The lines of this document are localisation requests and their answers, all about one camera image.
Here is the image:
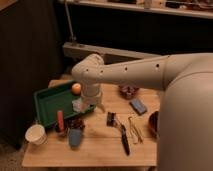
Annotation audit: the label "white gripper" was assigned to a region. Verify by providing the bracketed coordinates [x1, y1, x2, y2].
[81, 93, 102, 111]

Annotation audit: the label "orange apple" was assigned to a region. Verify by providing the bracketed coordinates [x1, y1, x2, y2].
[71, 83, 81, 95]

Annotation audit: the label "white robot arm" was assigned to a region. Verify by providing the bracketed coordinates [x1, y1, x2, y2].
[72, 53, 213, 171]

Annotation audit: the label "clear crumpled plastic piece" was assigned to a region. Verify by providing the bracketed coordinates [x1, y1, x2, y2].
[72, 98, 88, 113]

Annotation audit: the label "black binder clip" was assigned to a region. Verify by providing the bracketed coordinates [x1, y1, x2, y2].
[106, 112, 115, 127]

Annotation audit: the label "dark grape bunch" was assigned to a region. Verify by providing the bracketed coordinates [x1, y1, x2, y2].
[68, 119, 85, 130]

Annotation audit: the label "blue plastic cup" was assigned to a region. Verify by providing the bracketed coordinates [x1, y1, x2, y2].
[68, 129, 82, 147]

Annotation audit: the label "green plastic tray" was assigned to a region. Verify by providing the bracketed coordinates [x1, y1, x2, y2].
[33, 80, 97, 129]

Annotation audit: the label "blue sponge block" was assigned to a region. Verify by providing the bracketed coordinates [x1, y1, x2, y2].
[130, 99, 147, 115]

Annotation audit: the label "yellow tongs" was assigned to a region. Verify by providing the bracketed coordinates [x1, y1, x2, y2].
[128, 117, 143, 144]

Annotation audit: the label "white paper cup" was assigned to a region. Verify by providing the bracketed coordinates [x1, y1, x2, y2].
[25, 124, 47, 145]

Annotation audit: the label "brown wooden bowl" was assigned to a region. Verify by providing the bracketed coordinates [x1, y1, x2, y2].
[148, 111, 158, 136]

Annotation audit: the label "grey metal shelf rail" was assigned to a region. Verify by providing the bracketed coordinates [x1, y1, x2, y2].
[63, 42, 158, 63]

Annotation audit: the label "black handled brush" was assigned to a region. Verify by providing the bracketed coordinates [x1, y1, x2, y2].
[117, 120, 130, 156]

